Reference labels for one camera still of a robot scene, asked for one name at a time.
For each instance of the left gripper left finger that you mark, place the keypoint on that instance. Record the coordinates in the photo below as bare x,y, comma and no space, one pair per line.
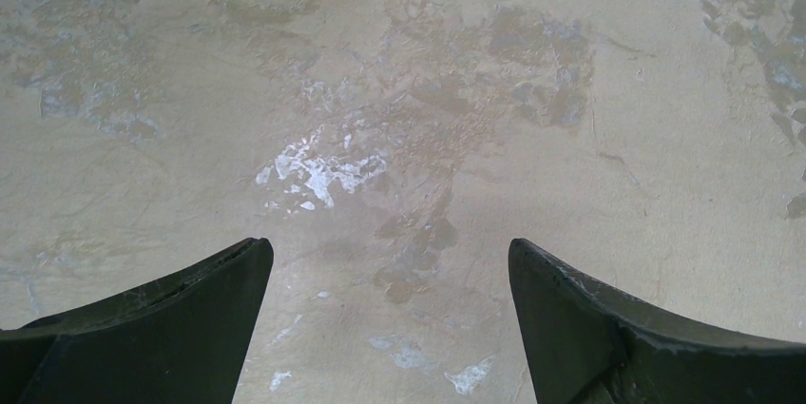
181,338

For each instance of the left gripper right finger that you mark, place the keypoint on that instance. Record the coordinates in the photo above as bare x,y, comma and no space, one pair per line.
589,342

